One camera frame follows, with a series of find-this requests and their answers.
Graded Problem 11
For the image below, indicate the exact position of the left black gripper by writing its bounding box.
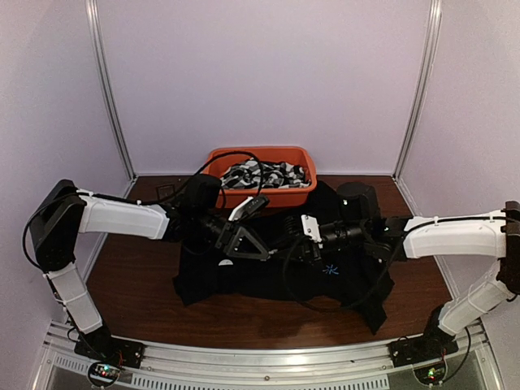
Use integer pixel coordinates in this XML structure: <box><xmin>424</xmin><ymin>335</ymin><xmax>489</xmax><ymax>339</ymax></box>
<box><xmin>195</xmin><ymin>208</ymin><xmax>273</xmax><ymax>260</ymax></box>

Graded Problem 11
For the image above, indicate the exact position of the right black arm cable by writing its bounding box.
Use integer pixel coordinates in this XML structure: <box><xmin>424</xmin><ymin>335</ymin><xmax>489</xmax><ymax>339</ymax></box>
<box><xmin>282</xmin><ymin>243</ymin><xmax>403</xmax><ymax>314</ymax></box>

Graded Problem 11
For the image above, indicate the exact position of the aluminium corner post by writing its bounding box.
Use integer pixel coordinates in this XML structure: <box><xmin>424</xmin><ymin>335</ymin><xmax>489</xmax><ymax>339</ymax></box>
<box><xmin>393</xmin><ymin>0</ymin><xmax>443</xmax><ymax>181</ymax></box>
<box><xmin>85</xmin><ymin>0</ymin><xmax>137</xmax><ymax>181</ymax></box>

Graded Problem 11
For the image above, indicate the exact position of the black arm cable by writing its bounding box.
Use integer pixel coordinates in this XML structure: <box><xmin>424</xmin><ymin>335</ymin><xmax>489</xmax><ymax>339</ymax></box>
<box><xmin>282</xmin><ymin>243</ymin><xmax>403</xmax><ymax>314</ymax></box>
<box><xmin>24</xmin><ymin>149</ymin><xmax>265</xmax><ymax>269</ymax></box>

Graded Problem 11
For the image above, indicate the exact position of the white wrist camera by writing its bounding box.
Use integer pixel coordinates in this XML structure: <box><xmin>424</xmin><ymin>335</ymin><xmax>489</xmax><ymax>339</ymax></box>
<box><xmin>301</xmin><ymin>214</ymin><xmax>323</xmax><ymax>244</ymax></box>
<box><xmin>227</xmin><ymin>194</ymin><xmax>270</xmax><ymax>222</ymax></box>

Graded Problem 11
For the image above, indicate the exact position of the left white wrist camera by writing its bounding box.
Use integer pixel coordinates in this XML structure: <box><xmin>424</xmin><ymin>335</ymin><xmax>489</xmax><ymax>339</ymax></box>
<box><xmin>227</xmin><ymin>194</ymin><xmax>270</xmax><ymax>222</ymax></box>

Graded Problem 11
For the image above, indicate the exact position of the black white checkered shirt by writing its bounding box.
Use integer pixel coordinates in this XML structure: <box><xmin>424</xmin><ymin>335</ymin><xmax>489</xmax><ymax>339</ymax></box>
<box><xmin>220</xmin><ymin>158</ymin><xmax>311</xmax><ymax>190</ymax></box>

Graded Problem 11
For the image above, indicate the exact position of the right aluminium corner post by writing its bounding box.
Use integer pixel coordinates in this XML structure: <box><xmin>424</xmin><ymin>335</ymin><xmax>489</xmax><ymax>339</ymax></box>
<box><xmin>393</xmin><ymin>0</ymin><xmax>443</xmax><ymax>181</ymax></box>

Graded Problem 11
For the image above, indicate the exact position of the left aluminium corner post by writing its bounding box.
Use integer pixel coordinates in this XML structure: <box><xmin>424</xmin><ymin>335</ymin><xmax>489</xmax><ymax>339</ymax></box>
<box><xmin>85</xmin><ymin>0</ymin><xmax>137</xmax><ymax>181</ymax></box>

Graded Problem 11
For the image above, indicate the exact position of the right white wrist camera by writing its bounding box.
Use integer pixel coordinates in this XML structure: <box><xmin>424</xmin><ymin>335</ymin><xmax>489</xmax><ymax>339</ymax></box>
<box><xmin>301</xmin><ymin>214</ymin><xmax>323</xmax><ymax>244</ymax></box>

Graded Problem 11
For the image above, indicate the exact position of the black t-shirt blue logo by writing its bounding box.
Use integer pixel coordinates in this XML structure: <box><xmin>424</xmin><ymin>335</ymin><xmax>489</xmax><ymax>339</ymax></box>
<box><xmin>172</xmin><ymin>206</ymin><xmax>393</xmax><ymax>332</ymax></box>

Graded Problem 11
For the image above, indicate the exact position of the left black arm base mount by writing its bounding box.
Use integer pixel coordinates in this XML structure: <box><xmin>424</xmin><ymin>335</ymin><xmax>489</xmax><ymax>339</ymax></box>
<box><xmin>74</xmin><ymin>331</ymin><xmax>145</xmax><ymax>369</ymax></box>

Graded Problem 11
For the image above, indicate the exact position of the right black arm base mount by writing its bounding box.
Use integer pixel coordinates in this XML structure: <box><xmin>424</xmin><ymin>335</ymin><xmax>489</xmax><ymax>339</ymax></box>
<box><xmin>388</xmin><ymin>335</ymin><xmax>459</xmax><ymax>367</ymax></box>

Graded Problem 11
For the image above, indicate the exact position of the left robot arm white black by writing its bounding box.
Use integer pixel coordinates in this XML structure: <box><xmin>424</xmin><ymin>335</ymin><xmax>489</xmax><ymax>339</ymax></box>
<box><xmin>22</xmin><ymin>174</ymin><xmax>271</xmax><ymax>361</ymax></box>

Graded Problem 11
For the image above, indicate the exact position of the black brooch display tray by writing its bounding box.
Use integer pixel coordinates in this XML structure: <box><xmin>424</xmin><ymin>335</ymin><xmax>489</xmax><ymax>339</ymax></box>
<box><xmin>155</xmin><ymin>184</ymin><xmax>176</xmax><ymax>202</ymax></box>

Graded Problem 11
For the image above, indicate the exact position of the orange plastic bin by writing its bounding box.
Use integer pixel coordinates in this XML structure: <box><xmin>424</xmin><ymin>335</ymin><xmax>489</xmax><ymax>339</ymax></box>
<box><xmin>203</xmin><ymin>146</ymin><xmax>317</xmax><ymax>209</ymax></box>

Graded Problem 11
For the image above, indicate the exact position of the aluminium front rail frame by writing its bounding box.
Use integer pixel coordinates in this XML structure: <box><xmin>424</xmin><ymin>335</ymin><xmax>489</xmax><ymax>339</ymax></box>
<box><xmin>28</xmin><ymin>321</ymin><xmax>505</xmax><ymax>389</ymax></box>

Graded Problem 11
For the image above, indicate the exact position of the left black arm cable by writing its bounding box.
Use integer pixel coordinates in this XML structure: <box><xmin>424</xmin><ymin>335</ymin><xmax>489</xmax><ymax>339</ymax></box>
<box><xmin>24</xmin><ymin>149</ymin><xmax>265</xmax><ymax>269</ymax></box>

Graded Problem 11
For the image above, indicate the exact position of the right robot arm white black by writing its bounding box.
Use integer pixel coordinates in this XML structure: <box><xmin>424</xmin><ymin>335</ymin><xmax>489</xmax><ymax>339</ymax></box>
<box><xmin>282</xmin><ymin>182</ymin><xmax>519</xmax><ymax>359</ymax></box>

